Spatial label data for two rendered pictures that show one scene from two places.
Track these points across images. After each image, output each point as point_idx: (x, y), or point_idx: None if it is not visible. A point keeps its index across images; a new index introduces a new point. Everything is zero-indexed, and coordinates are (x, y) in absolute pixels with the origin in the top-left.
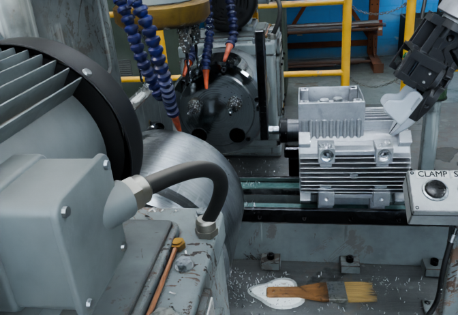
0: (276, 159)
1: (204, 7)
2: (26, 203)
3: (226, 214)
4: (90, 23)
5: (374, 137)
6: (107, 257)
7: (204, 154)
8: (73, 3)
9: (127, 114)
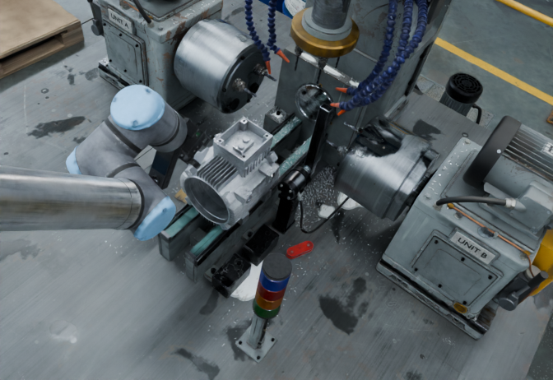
0: (371, 262)
1: (299, 40)
2: None
3: (191, 68)
4: (383, 25)
5: (206, 162)
6: None
7: (219, 59)
8: (369, 1)
9: None
